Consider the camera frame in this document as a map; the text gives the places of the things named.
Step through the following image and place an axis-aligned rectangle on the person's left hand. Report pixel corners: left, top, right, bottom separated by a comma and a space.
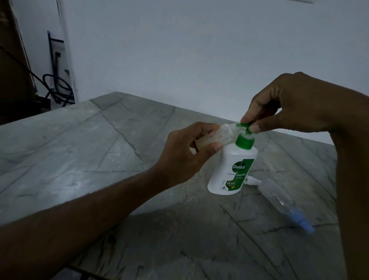
154, 122, 224, 188

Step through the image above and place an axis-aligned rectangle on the dark box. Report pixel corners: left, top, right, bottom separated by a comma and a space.
34, 95, 52, 110

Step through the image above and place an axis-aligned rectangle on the small clear bottle blue cap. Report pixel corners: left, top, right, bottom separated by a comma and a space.
258, 178, 315, 233

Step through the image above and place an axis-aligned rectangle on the thin black cable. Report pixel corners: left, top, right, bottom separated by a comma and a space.
0, 46, 55, 96

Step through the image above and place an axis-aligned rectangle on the person's left forearm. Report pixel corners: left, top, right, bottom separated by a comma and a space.
0, 168, 171, 280

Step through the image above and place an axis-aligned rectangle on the person's right hand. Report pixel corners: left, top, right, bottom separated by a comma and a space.
240, 72, 346, 135

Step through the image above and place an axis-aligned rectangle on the small clear bottle red label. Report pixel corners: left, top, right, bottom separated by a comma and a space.
194, 122, 241, 152

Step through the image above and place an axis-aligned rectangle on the white green hand sanitizer bottle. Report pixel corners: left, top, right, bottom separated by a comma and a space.
207, 122, 259, 196

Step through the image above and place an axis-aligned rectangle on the black coiled hose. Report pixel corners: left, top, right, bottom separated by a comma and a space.
42, 74, 75, 104

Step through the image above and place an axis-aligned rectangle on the person's right forearm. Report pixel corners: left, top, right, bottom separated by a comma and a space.
328, 86, 369, 280

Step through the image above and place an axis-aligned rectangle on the brown wooden door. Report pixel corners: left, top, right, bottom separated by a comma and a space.
0, 0, 37, 122

